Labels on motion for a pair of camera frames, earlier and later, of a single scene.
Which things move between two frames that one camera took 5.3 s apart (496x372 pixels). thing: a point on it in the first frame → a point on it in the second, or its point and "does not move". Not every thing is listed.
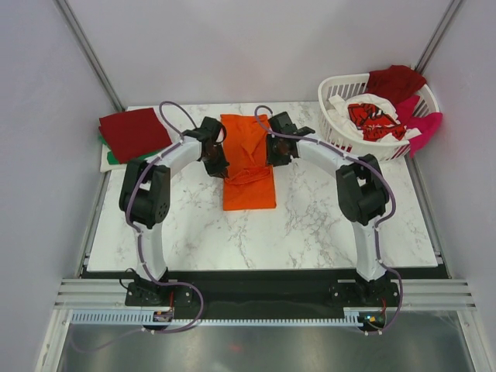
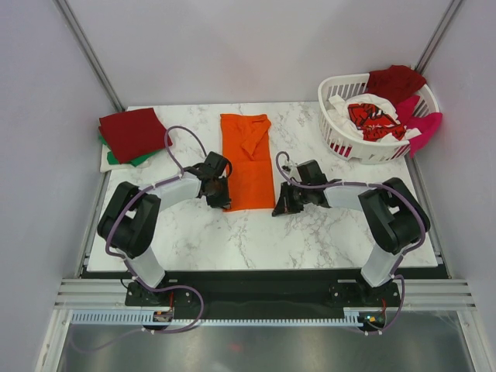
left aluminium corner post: [76, 28] does not move
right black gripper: [272, 158] → [284, 204]
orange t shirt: [251, 183] does not move
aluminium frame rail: [412, 294] does not move
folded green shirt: [111, 158] does not move
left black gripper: [220, 169] → [223, 202]
